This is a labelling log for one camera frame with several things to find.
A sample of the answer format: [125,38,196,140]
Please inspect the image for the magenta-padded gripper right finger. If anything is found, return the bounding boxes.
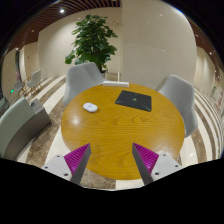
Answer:
[132,143,183,186]

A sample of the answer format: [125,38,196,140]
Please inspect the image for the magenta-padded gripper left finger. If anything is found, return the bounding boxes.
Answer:
[41,143,92,185]

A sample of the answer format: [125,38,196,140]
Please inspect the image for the white cartoon-print computer mouse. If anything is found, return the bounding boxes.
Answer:
[82,102,99,113]

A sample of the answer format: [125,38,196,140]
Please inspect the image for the black mouse pad green lines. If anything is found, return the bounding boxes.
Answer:
[114,89,153,113]

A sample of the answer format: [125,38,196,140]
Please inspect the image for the grey shell chair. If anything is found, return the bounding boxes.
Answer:
[157,73,199,138]
[63,62,107,108]

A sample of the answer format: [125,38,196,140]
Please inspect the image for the white power strip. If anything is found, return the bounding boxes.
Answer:
[102,80,130,88]

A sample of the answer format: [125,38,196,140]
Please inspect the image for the white lounge chair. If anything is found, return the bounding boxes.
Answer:
[26,69,43,94]

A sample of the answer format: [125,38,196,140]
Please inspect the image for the dark grey lounge chair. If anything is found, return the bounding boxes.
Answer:
[13,79,26,98]

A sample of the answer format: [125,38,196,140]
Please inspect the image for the large green potted plant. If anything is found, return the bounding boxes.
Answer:
[64,14,119,74]

